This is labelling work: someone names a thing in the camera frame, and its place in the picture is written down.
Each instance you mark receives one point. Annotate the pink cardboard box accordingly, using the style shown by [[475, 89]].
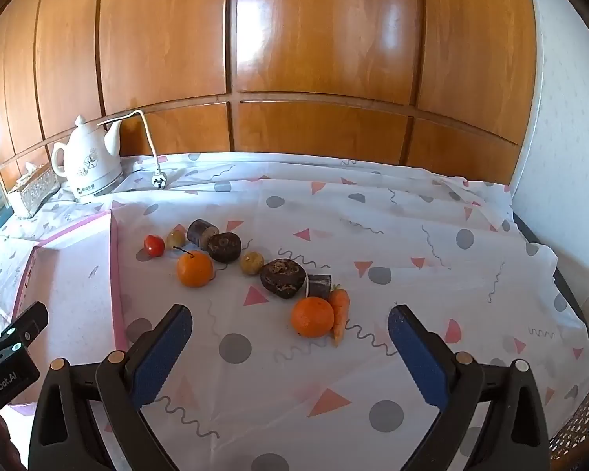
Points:
[[73, 284]]

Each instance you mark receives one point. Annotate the small yellowish potato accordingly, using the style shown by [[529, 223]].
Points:
[[252, 263], [175, 239]]

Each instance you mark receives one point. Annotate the round dark brown tuber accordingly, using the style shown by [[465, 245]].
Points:
[[224, 247]]

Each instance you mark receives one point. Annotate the brown wicker chair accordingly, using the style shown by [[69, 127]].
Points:
[[584, 431]]

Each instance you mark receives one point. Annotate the dark purple cut yam piece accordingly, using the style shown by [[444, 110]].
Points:
[[201, 232], [320, 284]]

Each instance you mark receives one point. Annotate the small carrot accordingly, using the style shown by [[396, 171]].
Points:
[[340, 314]]

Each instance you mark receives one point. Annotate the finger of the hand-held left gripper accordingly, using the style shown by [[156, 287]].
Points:
[[29, 324]]

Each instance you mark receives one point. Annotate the white patterned tablecloth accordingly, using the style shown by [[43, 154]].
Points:
[[373, 235]]

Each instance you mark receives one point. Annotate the silver patterned tissue box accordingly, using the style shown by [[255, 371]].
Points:
[[32, 191]]

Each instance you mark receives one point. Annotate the white ceramic electric kettle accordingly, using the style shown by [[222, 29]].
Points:
[[86, 167]]

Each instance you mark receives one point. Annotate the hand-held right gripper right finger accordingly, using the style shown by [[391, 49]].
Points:
[[417, 348]]

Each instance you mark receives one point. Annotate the large dark brown tuber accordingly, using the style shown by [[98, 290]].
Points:
[[283, 278]]

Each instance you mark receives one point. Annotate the orange with stem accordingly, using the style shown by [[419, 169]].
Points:
[[195, 269]]

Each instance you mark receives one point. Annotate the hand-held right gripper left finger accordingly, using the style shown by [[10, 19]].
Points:
[[162, 353]]

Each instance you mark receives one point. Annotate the red tomato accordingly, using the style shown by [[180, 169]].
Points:
[[153, 245]]

